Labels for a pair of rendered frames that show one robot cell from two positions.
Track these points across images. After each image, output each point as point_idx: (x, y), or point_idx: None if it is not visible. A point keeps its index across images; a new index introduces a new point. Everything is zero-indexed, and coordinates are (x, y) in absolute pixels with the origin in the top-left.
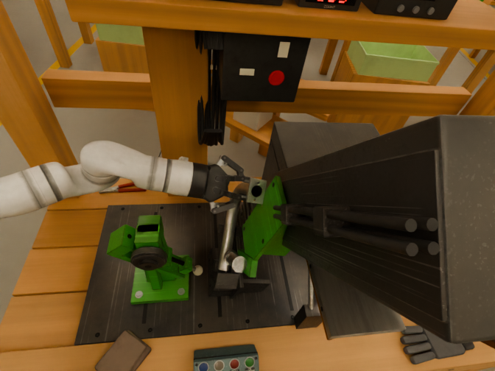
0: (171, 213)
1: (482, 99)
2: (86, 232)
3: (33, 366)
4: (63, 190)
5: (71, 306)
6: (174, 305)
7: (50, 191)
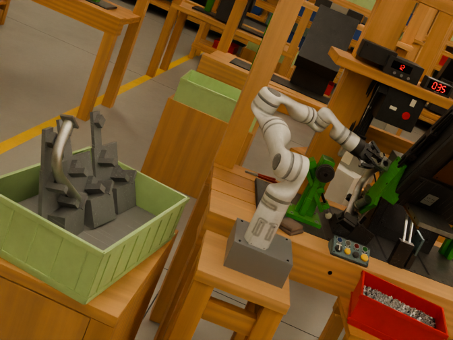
0: (300, 197)
1: None
2: (243, 184)
3: (240, 211)
4: (315, 117)
5: (247, 205)
6: (311, 227)
7: (312, 115)
